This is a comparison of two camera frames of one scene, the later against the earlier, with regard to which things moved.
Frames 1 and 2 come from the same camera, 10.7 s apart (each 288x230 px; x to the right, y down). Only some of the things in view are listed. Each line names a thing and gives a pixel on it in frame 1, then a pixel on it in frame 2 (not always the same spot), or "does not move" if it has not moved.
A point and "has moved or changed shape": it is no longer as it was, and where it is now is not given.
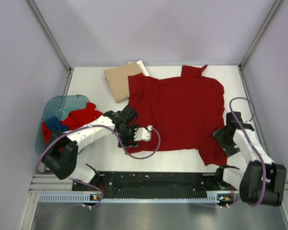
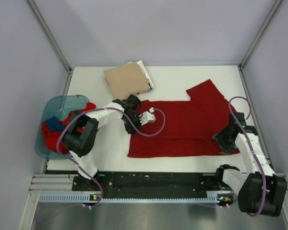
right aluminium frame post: [240, 66] does not move
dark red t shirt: [185, 111] has moved or changed shape
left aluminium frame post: [54, 43] does not move
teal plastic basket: [58, 106] does not move
